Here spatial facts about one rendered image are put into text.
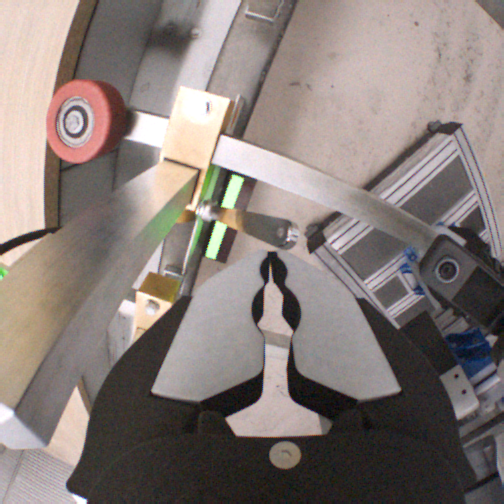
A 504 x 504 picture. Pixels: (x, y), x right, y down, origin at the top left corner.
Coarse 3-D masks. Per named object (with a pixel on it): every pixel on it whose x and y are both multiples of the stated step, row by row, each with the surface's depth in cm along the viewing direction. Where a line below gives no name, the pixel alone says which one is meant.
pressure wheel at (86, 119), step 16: (80, 80) 16; (96, 80) 18; (64, 96) 16; (80, 96) 17; (96, 96) 17; (112, 96) 18; (48, 112) 17; (64, 112) 17; (80, 112) 18; (96, 112) 17; (112, 112) 18; (48, 128) 18; (64, 128) 18; (80, 128) 18; (96, 128) 18; (112, 128) 19; (64, 144) 19; (80, 144) 19; (96, 144) 19; (112, 144) 21; (80, 160) 20
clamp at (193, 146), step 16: (176, 96) 20; (192, 96) 20; (208, 96) 20; (176, 112) 21; (224, 112) 21; (176, 128) 22; (192, 128) 22; (208, 128) 22; (224, 128) 24; (176, 144) 22; (192, 144) 22; (208, 144) 22; (160, 160) 23; (176, 160) 23; (192, 160) 23; (208, 160) 23; (208, 176) 27; (192, 208) 26
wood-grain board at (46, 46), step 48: (0, 0) 9; (48, 0) 11; (96, 0) 14; (0, 48) 13; (48, 48) 14; (0, 96) 16; (48, 96) 17; (0, 144) 19; (48, 144) 20; (0, 192) 22; (48, 192) 23; (0, 240) 25
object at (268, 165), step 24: (144, 120) 22; (168, 120) 22; (240, 144) 23; (240, 168) 24; (264, 168) 24; (288, 168) 24; (312, 168) 24; (312, 192) 25; (336, 192) 25; (360, 192) 25; (360, 216) 26; (384, 216) 26; (408, 216) 26; (408, 240) 27; (432, 240) 27
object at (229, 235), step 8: (248, 184) 41; (240, 192) 42; (248, 192) 42; (240, 200) 43; (240, 208) 43; (232, 232) 46; (224, 240) 46; (232, 240) 46; (224, 248) 47; (224, 256) 48
